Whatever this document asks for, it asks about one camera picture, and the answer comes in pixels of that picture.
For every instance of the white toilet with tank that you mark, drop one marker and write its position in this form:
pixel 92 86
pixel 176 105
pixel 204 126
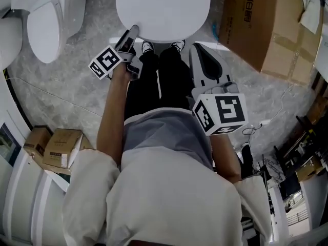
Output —
pixel 46 22

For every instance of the framed picture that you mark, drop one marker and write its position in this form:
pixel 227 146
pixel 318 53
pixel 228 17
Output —
pixel 9 145

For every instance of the small cardboard box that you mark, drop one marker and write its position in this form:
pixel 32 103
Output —
pixel 61 145
pixel 36 142

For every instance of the beige cloth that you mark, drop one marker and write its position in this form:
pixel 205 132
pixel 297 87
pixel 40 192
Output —
pixel 311 14

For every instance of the dark wooden shelf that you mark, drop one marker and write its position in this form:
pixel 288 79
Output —
pixel 307 137

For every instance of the person's grey t-shirt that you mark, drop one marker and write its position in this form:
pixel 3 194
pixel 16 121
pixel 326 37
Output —
pixel 166 132

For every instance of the white egg-shaped toilet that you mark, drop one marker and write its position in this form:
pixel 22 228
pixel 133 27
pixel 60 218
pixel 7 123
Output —
pixel 9 42

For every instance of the person's left forearm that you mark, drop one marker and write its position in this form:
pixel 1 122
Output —
pixel 112 117

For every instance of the person's left shoe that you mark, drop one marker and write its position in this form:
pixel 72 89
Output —
pixel 148 47

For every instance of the large cardboard box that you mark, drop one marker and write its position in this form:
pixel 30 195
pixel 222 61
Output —
pixel 264 29

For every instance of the white power strip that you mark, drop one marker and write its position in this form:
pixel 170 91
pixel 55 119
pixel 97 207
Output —
pixel 265 122

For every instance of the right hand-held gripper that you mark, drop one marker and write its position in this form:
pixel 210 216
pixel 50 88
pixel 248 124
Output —
pixel 228 109

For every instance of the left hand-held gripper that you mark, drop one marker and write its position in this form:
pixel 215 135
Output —
pixel 107 59

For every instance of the person's right shoe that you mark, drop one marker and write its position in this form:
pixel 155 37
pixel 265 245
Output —
pixel 178 45

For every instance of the person's right forearm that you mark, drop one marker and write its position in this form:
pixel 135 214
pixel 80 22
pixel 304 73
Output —
pixel 225 155

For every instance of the person's shoe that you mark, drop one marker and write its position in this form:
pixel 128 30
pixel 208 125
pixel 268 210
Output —
pixel 178 45
pixel 148 47

